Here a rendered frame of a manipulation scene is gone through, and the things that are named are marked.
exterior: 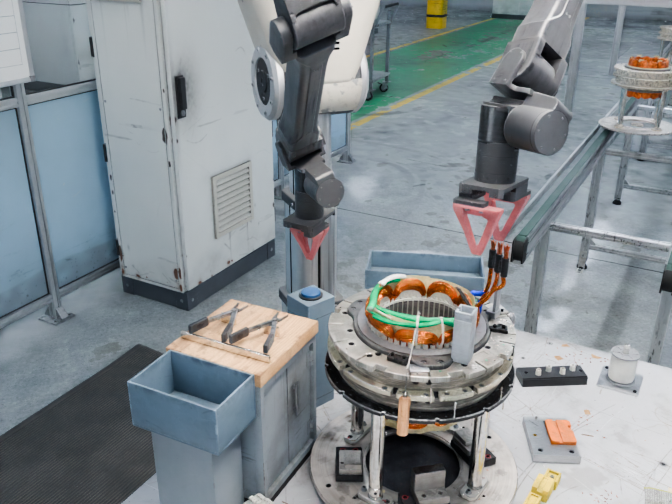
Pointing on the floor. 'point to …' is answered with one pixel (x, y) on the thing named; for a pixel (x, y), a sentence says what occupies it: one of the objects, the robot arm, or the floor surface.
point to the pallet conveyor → (538, 228)
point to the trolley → (386, 52)
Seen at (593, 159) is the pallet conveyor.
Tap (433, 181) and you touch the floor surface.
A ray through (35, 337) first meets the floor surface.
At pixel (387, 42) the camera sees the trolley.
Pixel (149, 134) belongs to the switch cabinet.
